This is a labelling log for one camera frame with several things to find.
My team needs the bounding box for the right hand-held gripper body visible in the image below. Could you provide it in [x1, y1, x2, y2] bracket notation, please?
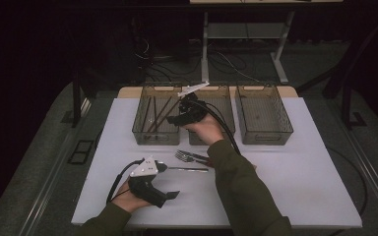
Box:
[176, 81, 210, 127]

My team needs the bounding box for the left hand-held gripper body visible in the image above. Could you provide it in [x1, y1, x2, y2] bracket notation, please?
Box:
[127, 155, 169, 209]

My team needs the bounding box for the wooden-handled fork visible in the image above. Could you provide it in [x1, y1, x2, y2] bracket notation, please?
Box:
[174, 151, 211, 166]

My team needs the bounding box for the smoky clear plastic bin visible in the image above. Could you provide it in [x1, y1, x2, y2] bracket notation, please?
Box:
[187, 83, 236, 147]
[234, 83, 294, 147]
[131, 84, 183, 147]

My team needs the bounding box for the metal spoon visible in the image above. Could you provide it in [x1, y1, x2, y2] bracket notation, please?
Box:
[158, 165, 210, 173]

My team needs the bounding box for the person's left hand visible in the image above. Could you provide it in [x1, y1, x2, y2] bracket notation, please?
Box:
[111, 181, 152, 214]

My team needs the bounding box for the person's right hand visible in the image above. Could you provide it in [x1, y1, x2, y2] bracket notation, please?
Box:
[186, 112, 226, 146]

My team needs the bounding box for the white metal desk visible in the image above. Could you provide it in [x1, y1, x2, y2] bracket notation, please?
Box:
[189, 0, 345, 86]

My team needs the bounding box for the white table cloth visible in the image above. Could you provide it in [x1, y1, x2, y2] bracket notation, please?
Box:
[71, 96, 363, 229]

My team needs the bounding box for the black metal stand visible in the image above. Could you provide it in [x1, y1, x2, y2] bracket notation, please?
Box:
[296, 13, 378, 131]

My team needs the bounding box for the left hand-held gripper cable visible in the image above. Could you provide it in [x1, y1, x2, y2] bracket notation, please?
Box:
[105, 158, 145, 205]

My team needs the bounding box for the hand-held gripper cable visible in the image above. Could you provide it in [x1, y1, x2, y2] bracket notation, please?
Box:
[193, 99, 242, 155]
[105, 158, 145, 205]

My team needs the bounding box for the right hand-held gripper cable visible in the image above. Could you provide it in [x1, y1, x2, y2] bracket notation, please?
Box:
[193, 99, 242, 155]

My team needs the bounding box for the bundle of floor cables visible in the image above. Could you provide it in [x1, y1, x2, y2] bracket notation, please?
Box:
[134, 35, 267, 86]

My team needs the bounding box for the thin black cable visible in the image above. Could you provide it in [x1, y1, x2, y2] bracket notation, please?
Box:
[326, 146, 369, 217]

